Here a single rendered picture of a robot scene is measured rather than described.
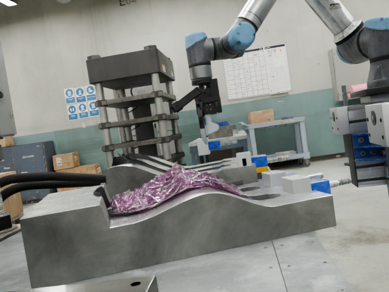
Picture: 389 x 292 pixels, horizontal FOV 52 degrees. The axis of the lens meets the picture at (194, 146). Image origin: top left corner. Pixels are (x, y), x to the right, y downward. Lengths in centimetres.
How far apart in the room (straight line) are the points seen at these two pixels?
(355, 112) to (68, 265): 103
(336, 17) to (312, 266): 111
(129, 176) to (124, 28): 707
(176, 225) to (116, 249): 10
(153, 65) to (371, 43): 382
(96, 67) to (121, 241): 465
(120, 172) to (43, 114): 744
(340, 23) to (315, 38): 625
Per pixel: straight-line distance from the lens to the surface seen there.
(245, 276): 56
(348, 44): 156
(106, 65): 519
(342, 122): 139
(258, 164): 103
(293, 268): 57
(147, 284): 39
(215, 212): 65
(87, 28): 824
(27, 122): 859
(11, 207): 591
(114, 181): 103
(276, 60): 763
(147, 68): 505
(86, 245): 64
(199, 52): 132
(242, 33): 121
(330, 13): 154
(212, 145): 132
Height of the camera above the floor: 101
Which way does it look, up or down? 3 degrees down
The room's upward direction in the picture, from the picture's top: 9 degrees counter-clockwise
